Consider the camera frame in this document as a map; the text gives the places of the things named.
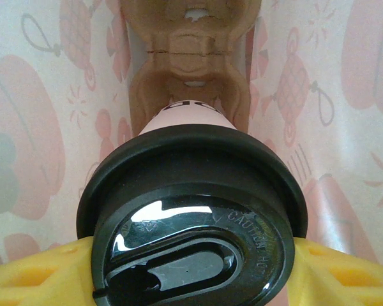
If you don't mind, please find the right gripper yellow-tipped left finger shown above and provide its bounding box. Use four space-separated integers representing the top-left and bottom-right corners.
0 237 96 306

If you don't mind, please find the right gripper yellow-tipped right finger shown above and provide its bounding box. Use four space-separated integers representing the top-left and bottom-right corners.
285 238 383 306

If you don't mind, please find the black plastic cup lid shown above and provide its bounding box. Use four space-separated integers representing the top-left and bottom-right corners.
76 125 308 306

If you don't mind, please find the white paper coffee cup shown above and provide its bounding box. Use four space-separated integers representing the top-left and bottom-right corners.
136 99 237 141

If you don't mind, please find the brown pulp cup carrier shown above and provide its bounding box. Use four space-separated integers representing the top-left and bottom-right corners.
119 0 259 135

